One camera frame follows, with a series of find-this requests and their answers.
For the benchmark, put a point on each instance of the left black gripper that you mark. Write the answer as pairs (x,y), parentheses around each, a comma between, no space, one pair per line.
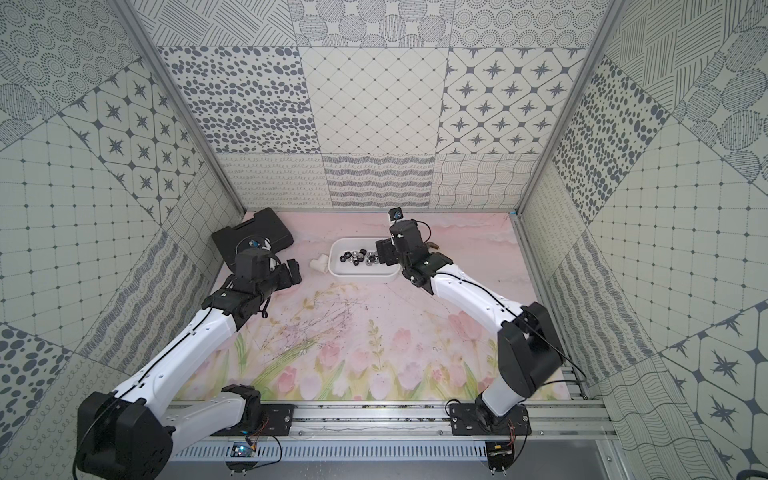
(288,273)

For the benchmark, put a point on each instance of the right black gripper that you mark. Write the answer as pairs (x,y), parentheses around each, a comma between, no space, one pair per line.
(388,251)

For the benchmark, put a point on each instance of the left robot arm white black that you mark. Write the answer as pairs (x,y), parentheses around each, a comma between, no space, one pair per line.
(129,432)

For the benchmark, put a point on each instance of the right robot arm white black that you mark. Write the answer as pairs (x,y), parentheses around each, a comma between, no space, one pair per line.
(529,350)

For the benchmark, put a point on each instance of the white plastic storage box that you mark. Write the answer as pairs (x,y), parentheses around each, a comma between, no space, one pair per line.
(375,272)

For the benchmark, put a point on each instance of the small white plastic piece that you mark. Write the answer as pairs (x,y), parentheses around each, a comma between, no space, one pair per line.
(320,263)

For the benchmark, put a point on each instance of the black plastic tool case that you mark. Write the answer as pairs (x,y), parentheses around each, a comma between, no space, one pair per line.
(263,229)

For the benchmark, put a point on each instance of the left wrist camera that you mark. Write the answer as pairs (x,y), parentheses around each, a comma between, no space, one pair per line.
(254,264)

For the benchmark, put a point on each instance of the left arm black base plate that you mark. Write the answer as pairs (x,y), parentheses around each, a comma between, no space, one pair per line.
(267,419)

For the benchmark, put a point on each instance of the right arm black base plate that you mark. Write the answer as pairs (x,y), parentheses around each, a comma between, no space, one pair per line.
(470,419)

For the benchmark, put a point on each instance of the white slotted cable duct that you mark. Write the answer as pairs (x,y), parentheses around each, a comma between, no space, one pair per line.
(335,450)

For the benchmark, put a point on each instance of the aluminium mounting rail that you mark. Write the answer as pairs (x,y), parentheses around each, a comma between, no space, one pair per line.
(423,420)

